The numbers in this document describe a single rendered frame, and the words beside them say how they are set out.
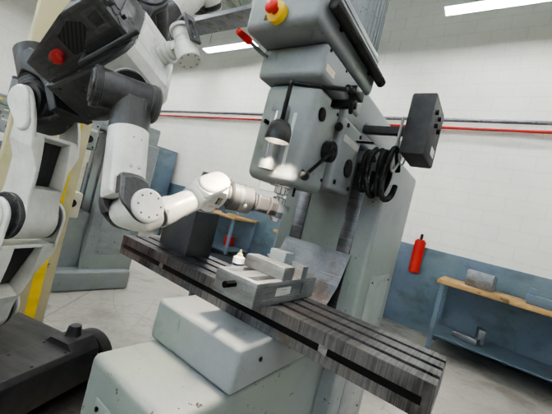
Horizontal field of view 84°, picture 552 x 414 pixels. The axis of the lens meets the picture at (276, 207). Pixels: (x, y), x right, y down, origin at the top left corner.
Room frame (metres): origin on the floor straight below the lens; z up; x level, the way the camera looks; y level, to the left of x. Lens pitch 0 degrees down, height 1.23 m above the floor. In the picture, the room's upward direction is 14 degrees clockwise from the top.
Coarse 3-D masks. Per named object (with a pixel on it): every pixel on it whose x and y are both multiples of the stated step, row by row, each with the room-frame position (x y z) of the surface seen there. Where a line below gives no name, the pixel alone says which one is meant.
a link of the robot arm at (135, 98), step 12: (108, 72) 0.69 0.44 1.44; (108, 84) 0.68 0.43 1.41; (120, 84) 0.70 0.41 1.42; (132, 84) 0.72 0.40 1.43; (144, 84) 0.74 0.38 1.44; (108, 96) 0.69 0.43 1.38; (120, 96) 0.70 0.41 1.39; (132, 96) 0.71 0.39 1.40; (144, 96) 0.73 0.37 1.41; (108, 108) 0.72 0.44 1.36; (120, 108) 0.70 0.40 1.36; (132, 108) 0.71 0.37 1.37; (144, 108) 0.73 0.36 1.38; (120, 120) 0.69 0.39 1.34; (132, 120) 0.70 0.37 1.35; (144, 120) 0.72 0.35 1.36
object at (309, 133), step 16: (272, 96) 1.00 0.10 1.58; (304, 96) 0.93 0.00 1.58; (320, 96) 0.93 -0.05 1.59; (304, 112) 0.93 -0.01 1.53; (320, 112) 0.94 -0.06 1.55; (336, 112) 1.03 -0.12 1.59; (304, 128) 0.92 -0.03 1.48; (320, 128) 0.97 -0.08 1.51; (256, 144) 1.02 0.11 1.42; (304, 144) 0.92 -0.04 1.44; (320, 144) 0.99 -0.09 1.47; (256, 160) 1.00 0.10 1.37; (288, 160) 0.93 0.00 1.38; (304, 160) 0.93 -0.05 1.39; (256, 176) 1.01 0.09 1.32; (272, 176) 0.96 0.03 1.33; (288, 176) 0.93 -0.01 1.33; (320, 176) 1.04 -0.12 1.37
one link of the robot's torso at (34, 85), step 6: (30, 78) 0.93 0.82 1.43; (36, 78) 0.94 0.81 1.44; (18, 84) 0.94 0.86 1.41; (24, 84) 0.93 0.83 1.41; (30, 84) 0.93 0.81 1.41; (36, 84) 0.93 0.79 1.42; (42, 84) 0.94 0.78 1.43; (36, 90) 0.92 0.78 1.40; (42, 90) 0.93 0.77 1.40; (36, 96) 0.91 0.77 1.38; (42, 96) 0.92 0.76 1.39; (36, 102) 0.91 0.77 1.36; (42, 102) 0.92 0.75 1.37; (36, 108) 0.91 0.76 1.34; (42, 108) 0.92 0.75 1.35; (42, 114) 0.93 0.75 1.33; (48, 114) 0.94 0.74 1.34
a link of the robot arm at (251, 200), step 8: (248, 192) 0.94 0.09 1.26; (256, 192) 0.99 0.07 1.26; (248, 200) 0.94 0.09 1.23; (256, 200) 0.97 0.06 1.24; (264, 200) 0.97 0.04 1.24; (272, 200) 0.97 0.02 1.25; (240, 208) 0.94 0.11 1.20; (248, 208) 0.95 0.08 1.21; (256, 208) 0.96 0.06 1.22; (264, 208) 0.97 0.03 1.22; (272, 208) 0.96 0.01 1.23
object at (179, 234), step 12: (192, 216) 1.22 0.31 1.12; (204, 216) 1.24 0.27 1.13; (216, 216) 1.29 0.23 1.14; (168, 228) 1.32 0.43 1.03; (180, 228) 1.26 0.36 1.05; (192, 228) 1.21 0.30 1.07; (204, 228) 1.25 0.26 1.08; (168, 240) 1.31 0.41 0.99; (180, 240) 1.25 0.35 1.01; (192, 240) 1.22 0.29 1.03; (204, 240) 1.26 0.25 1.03; (180, 252) 1.24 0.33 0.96; (192, 252) 1.23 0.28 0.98; (204, 252) 1.27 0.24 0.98
